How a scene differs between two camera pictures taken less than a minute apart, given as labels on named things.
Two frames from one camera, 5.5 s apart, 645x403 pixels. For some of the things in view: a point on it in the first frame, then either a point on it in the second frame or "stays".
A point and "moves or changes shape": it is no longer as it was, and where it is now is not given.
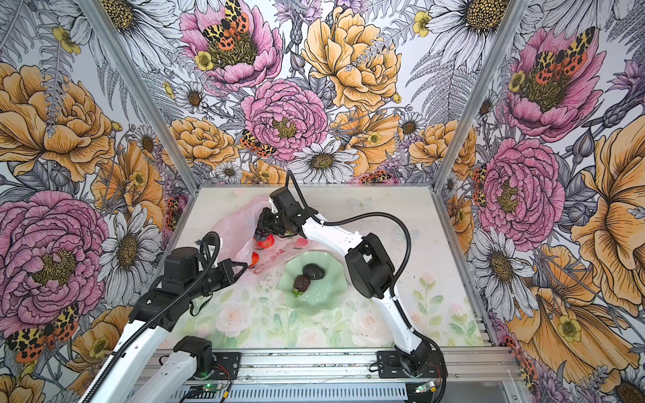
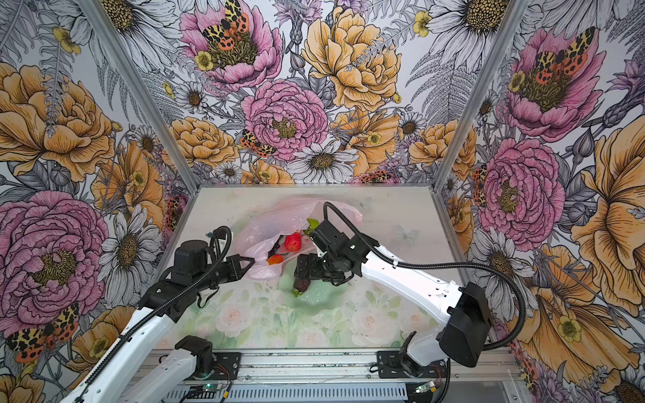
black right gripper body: (275, 222) → (323, 267)
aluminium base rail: (359, 366) stays
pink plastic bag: (235, 230) moves or changes shape
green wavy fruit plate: (324, 294) stays
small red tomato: (268, 243) → (293, 242)
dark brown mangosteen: (301, 284) stays
